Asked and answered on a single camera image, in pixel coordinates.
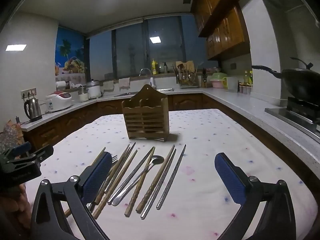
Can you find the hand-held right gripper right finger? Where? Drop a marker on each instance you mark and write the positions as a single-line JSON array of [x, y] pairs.
[[230, 177]]

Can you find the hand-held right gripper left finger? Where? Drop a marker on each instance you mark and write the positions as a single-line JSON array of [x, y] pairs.
[[98, 177]]

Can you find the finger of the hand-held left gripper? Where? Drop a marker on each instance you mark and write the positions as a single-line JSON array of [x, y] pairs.
[[22, 148], [45, 152]]

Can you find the metal chopstick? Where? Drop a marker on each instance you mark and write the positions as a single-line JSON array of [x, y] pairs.
[[170, 180], [154, 192], [131, 148], [140, 165]]

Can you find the metal spoon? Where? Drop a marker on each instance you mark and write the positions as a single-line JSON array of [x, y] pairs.
[[157, 159]]

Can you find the wooden utensil holder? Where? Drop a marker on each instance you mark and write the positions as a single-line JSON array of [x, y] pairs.
[[146, 115]]

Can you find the steel electric kettle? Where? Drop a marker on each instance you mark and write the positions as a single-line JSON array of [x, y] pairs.
[[32, 110]]

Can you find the white dotted tablecloth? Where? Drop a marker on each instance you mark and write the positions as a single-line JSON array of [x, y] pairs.
[[200, 135]]

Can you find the white and red rice cooker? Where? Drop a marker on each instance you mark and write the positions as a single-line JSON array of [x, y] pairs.
[[58, 101]]

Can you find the paper towel roll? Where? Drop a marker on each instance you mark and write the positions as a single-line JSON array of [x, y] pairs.
[[61, 84]]

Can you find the white kitchen countertop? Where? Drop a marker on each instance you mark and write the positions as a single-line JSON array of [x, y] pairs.
[[225, 97]]

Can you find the white steel-lidded cooker pot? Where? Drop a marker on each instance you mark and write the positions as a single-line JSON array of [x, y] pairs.
[[93, 88]]

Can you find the steel kitchen sink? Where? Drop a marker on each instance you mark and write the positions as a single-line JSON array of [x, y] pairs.
[[125, 94]]

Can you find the wooden lower cabinets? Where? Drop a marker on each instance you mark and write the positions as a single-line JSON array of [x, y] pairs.
[[185, 102]]

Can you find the wooden cabinets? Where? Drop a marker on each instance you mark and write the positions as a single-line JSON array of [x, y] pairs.
[[220, 22], [185, 102]]

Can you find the set of spice jars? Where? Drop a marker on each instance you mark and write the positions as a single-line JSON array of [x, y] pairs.
[[245, 89]]

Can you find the steel gas stove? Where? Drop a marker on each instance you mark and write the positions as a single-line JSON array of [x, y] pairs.
[[297, 115]]

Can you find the beige dish cloth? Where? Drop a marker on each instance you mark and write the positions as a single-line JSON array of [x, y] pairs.
[[108, 85]]

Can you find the white plastic pitcher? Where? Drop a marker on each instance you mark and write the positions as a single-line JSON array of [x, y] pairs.
[[231, 83]]

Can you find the pink and green colander basin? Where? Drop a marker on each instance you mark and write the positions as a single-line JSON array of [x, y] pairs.
[[218, 81]]

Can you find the pink dish cloth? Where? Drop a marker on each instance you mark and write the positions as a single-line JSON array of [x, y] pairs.
[[124, 83]]

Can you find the clear condiment bottle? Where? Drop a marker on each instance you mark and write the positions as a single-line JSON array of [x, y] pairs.
[[246, 77]]

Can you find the knife block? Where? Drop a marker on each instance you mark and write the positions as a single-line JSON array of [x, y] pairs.
[[205, 78]]

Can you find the green oil bottle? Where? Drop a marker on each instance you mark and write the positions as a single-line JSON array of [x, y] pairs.
[[250, 77]]

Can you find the steel cutlery drying rack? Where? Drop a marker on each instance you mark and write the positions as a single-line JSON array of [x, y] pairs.
[[188, 80]]

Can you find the steel kitchen faucet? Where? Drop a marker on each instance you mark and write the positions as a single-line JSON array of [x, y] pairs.
[[146, 70]]

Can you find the black wok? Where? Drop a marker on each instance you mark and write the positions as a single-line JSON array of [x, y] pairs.
[[297, 80]]

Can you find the wooden cutting board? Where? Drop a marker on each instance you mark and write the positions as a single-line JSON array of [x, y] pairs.
[[186, 65]]

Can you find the yellow oil bottle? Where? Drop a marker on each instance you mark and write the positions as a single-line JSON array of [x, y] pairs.
[[155, 67]]

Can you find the dark glass bottle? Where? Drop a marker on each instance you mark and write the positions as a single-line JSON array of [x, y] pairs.
[[165, 68]]

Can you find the kitchen window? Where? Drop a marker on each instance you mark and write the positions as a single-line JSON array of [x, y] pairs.
[[130, 52]]

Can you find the wooden upper cabinets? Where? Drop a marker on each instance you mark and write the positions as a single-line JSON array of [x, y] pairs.
[[220, 22]]

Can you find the wall power socket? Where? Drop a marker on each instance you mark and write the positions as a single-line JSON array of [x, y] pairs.
[[28, 92]]

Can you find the tropical fruit wall poster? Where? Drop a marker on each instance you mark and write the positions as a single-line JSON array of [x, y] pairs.
[[71, 57]]

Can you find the dark wall outlet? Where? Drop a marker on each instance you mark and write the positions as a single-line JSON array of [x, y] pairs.
[[233, 66]]

